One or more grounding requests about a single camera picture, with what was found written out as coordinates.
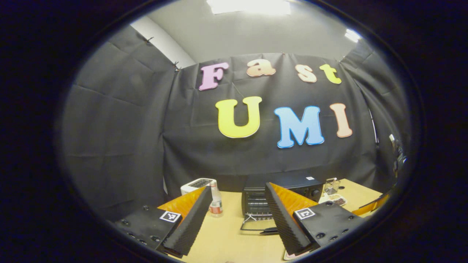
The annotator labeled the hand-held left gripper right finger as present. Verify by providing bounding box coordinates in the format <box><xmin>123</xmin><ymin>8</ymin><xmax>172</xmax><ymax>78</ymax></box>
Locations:
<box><xmin>264</xmin><ymin>182</ymin><xmax>367</xmax><ymax>256</ymax></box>

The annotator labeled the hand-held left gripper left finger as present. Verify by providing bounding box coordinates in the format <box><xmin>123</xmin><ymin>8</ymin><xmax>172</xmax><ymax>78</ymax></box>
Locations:
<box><xmin>110</xmin><ymin>185</ymin><xmax>213</xmax><ymax>257</ymax></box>

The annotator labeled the white plate with pink food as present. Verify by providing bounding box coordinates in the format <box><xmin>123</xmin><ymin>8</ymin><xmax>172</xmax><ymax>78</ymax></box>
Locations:
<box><xmin>283</xmin><ymin>249</ymin><xmax>311</xmax><ymax>261</ymax></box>

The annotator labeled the black electric oven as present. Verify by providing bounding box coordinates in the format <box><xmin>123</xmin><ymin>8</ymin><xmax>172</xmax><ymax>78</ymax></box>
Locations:
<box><xmin>240</xmin><ymin>172</ymin><xmax>325</xmax><ymax>235</ymax></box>

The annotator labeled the clear bottle with red label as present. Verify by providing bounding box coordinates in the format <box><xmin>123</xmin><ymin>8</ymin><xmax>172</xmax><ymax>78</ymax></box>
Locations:
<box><xmin>209</xmin><ymin>182</ymin><xmax>223</xmax><ymax>218</ymax></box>

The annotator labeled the white divided plate with beans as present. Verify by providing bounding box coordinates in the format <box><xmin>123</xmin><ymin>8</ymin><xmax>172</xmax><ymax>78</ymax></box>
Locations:
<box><xmin>318</xmin><ymin>194</ymin><xmax>348</xmax><ymax>207</ymax></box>

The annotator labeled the white toaster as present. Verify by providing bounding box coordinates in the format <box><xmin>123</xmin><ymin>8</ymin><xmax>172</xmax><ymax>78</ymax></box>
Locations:
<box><xmin>180</xmin><ymin>178</ymin><xmax>217</xmax><ymax>196</ymax></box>

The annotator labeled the black backdrop cloth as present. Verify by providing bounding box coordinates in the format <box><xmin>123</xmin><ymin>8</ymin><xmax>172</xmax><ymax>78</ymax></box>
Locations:
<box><xmin>58</xmin><ymin>25</ymin><xmax>414</xmax><ymax>223</ymax></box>

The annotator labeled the small ceiling light panel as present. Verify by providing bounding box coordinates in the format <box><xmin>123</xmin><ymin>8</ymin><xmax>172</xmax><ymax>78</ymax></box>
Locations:
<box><xmin>344</xmin><ymin>28</ymin><xmax>362</xmax><ymax>43</ymax></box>

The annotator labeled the wire mesh holder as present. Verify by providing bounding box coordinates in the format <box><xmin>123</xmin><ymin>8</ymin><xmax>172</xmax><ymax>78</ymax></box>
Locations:
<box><xmin>324</xmin><ymin>178</ymin><xmax>340</xmax><ymax>195</ymax></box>

